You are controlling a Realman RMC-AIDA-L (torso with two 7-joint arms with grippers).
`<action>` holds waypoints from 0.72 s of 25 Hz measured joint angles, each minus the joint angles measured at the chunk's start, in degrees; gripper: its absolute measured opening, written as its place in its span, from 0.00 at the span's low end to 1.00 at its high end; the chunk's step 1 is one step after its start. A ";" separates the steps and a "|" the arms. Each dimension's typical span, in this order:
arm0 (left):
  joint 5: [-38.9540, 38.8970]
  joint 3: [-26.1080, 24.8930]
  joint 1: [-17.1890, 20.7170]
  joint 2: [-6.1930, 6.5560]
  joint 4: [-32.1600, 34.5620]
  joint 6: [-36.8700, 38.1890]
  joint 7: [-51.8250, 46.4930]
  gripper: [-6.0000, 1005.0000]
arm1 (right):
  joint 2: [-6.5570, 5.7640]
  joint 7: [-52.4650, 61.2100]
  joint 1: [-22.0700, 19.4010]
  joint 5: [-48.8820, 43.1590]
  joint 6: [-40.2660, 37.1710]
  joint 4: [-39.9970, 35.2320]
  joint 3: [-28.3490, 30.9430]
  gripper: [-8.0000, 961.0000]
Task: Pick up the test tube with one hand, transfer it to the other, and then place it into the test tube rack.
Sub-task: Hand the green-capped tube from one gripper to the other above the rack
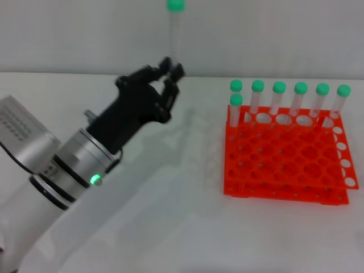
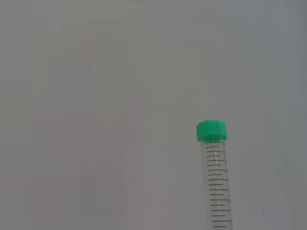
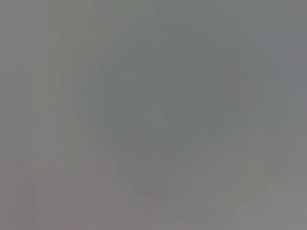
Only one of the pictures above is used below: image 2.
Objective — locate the clear graduated tube green cap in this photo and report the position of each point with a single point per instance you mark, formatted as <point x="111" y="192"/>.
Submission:
<point x="212" y="130"/>

